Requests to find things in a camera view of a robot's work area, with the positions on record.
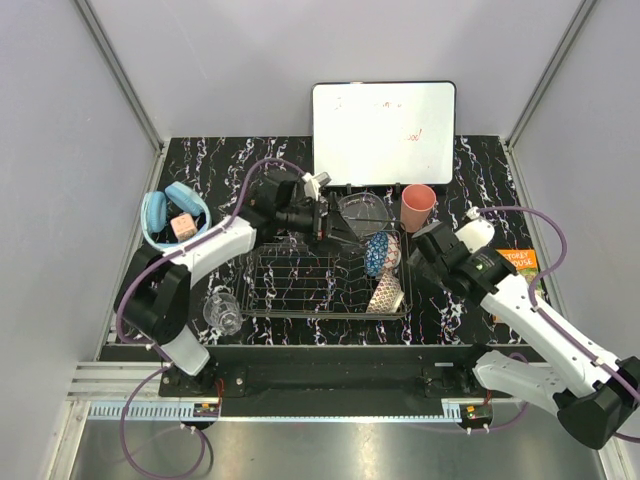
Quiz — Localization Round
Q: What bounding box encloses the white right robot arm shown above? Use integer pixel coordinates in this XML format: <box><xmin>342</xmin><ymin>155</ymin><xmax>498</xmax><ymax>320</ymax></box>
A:
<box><xmin>408</xmin><ymin>208</ymin><xmax>639</xmax><ymax>450</ymax></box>

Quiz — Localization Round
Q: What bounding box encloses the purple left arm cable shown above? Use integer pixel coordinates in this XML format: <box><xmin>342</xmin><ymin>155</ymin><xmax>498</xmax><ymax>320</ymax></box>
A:
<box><xmin>119</xmin><ymin>158</ymin><xmax>311</xmax><ymax>480</ymax></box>

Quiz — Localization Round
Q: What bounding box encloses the blue geometric patterned bowl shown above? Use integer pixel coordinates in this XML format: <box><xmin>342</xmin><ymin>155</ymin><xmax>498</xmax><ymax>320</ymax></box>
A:
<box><xmin>364</xmin><ymin>231</ymin><xmax>401</xmax><ymax>277</ymax></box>

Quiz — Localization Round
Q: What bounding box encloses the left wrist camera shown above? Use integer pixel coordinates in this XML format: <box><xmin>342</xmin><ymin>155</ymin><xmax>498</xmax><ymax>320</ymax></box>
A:
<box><xmin>249</xmin><ymin>170</ymin><xmax>298</xmax><ymax>219</ymax></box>

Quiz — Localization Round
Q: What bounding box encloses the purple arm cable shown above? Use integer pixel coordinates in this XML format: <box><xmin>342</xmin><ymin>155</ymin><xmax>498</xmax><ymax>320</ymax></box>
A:
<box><xmin>119</xmin><ymin>158</ymin><xmax>311</xmax><ymax>480</ymax></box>
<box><xmin>409</xmin><ymin>205</ymin><xmax>640</xmax><ymax>442</ymax></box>

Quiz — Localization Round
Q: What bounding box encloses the white dry-erase board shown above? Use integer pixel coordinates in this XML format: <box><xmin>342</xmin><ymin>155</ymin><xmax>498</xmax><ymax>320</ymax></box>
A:
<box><xmin>311</xmin><ymin>81</ymin><xmax>457</xmax><ymax>186</ymax></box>

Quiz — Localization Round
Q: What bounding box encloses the clear glass bowl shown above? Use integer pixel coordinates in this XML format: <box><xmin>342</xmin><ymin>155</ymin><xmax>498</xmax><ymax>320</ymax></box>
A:
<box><xmin>338</xmin><ymin>192</ymin><xmax>389</xmax><ymax>238</ymax></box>

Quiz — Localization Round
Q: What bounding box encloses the black wire dish rack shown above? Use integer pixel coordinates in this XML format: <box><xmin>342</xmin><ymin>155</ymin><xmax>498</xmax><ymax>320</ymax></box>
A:
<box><xmin>236</xmin><ymin>220</ymin><xmax>412</xmax><ymax>321</ymax></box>

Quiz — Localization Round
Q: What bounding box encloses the pink plastic cup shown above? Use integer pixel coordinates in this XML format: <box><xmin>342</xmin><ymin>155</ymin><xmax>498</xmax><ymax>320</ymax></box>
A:
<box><xmin>400</xmin><ymin>184</ymin><xmax>437</xmax><ymax>233</ymax></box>

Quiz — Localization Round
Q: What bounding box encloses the clear faceted glass tumbler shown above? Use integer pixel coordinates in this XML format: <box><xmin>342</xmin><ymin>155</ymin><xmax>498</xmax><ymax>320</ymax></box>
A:
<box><xmin>203</xmin><ymin>292</ymin><xmax>244</xmax><ymax>336</ymax></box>

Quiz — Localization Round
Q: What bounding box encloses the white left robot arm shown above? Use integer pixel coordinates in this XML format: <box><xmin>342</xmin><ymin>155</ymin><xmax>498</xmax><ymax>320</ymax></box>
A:
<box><xmin>114</xmin><ymin>164</ymin><xmax>358</xmax><ymax>396</ymax></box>

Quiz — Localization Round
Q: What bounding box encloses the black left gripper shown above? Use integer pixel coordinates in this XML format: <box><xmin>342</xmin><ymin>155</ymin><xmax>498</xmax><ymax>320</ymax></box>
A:
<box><xmin>277</xmin><ymin>193</ymin><xmax>360</xmax><ymax>253</ymax></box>

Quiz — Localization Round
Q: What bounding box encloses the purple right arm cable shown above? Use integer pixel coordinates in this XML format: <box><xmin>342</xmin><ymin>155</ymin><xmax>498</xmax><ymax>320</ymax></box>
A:
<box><xmin>409</xmin><ymin>205</ymin><xmax>640</xmax><ymax>442</ymax></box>

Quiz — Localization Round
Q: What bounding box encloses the brown checkered patterned bowl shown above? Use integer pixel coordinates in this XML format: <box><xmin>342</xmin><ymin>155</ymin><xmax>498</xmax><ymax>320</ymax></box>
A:
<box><xmin>366</xmin><ymin>272</ymin><xmax>404</xmax><ymax>314</ymax></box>

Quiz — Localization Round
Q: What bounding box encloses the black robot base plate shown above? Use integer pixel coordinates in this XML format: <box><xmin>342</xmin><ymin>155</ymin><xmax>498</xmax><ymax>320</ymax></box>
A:
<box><xmin>99</xmin><ymin>344</ymin><xmax>515</xmax><ymax>419</ymax></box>

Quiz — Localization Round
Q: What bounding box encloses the orange treehouse book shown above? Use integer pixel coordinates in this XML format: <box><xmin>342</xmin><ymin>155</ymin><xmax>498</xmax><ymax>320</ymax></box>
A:
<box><xmin>492</xmin><ymin>248</ymin><xmax>546</xmax><ymax>324</ymax></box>

